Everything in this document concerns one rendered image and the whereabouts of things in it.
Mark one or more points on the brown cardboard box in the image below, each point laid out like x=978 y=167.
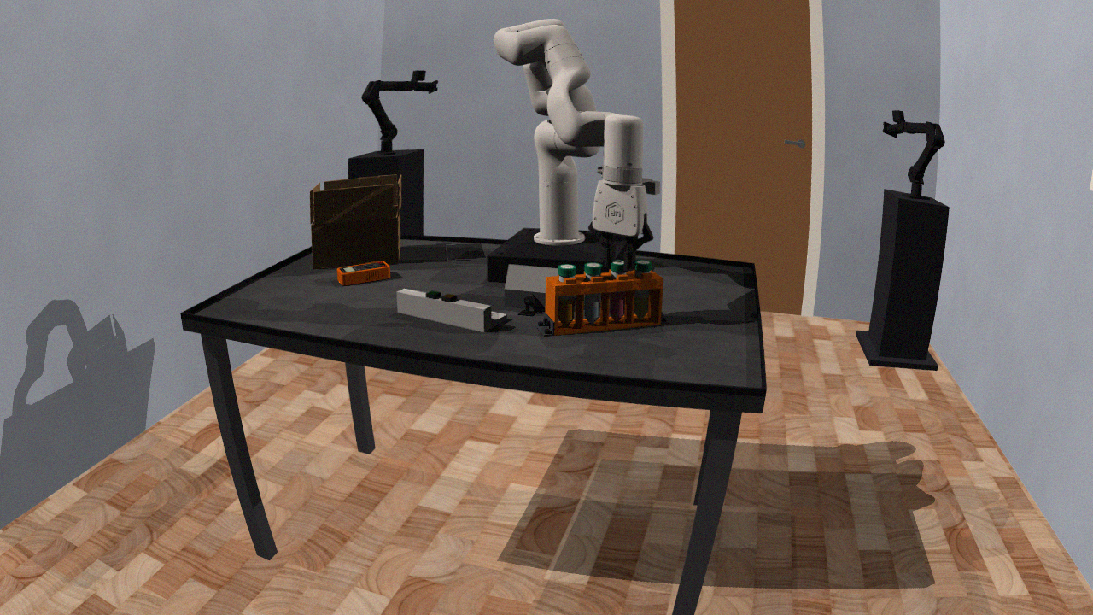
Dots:
x=344 y=231

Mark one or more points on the orange pocket multimeter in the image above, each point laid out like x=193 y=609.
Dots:
x=363 y=273

